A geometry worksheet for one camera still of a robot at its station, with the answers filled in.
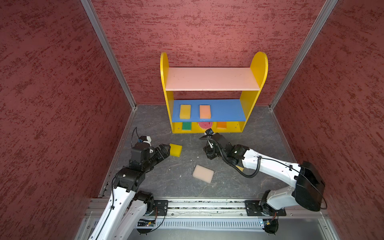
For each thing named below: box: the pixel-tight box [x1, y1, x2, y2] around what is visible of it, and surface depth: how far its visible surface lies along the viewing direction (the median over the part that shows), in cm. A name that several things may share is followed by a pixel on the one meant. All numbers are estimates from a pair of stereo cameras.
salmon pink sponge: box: [199, 105, 212, 119], surface depth 97 cm
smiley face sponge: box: [198, 122, 213, 130], surface depth 105 cm
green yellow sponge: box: [182, 122, 192, 131], surface depth 106 cm
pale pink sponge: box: [192, 164, 214, 184], surface depth 87 cm
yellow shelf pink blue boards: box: [160, 51, 269, 134], surface depth 87 cm
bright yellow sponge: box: [169, 143, 183, 158], surface depth 96 cm
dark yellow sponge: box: [179, 104, 191, 120], surface depth 98 cm
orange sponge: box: [216, 121, 227, 129], surface depth 109 cm
